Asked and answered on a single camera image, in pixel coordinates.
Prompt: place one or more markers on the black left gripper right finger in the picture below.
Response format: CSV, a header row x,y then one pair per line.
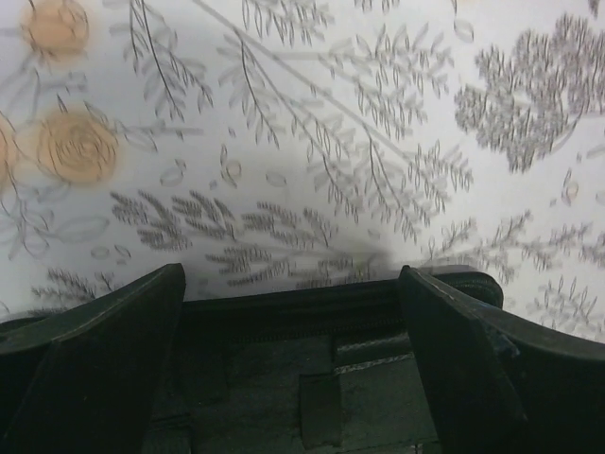
x,y
497,383

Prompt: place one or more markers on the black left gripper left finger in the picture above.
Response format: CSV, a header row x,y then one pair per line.
x,y
83,381

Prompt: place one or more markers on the black zippered tool case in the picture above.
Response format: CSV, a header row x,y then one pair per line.
x,y
323,370

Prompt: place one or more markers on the floral patterned table mat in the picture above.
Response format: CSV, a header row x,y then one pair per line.
x,y
269,145

